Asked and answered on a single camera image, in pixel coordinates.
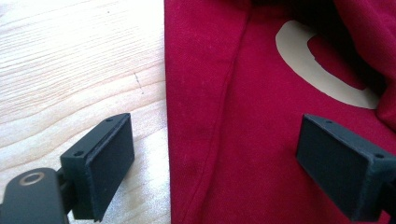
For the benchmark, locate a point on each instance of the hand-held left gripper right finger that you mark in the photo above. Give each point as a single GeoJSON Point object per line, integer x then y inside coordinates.
{"type": "Point", "coordinates": [339, 168]}

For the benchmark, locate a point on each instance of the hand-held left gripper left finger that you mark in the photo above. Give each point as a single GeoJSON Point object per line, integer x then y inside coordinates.
{"type": "Point", "coordinates": [106, 168]}

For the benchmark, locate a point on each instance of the red shirt with white print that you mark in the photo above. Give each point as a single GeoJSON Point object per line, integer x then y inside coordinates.
{"type": "Point", "coordinates": [258, 124]}

